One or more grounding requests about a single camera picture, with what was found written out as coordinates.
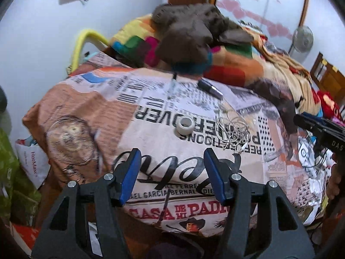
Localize dark grey bag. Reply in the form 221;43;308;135
0;85;8;114

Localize printed blanket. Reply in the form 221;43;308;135
23;52;328;234

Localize colourful checked quilt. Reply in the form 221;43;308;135
109;15;265;87

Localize yellow foam tube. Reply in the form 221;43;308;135
71;29;110;71

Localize black clear pen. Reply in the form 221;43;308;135
167;73;178;100

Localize white plastic shopping bag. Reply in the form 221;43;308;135
15;139;51;189

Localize pink heart stickers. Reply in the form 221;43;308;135
217;0;295;39

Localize red plush toy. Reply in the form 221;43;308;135
317;90;345;122

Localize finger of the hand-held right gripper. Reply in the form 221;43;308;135
293;114;328;141
303;112;345;130

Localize black marker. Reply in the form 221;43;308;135
198;79;224;99

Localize red paper bag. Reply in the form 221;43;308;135
11;223;41;251

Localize standing fan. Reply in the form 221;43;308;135
288;25;314;57

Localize person's left leg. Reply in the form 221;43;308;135
151;241;190;259

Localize person's right hand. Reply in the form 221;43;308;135
327;164;345;204

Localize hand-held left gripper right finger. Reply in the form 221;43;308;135
203;148;316;259

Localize olive padded jacket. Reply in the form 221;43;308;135
151;3;254;66

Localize tan fleece blanket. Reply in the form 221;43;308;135
248;32;322;116

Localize pile of chargers and cables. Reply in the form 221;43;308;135
296;132;335;174

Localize white tape roll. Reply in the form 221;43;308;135
175;119;194;136

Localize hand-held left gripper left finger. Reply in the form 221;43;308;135
32;148;142;259

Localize thin wire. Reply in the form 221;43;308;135
217;104;250;154

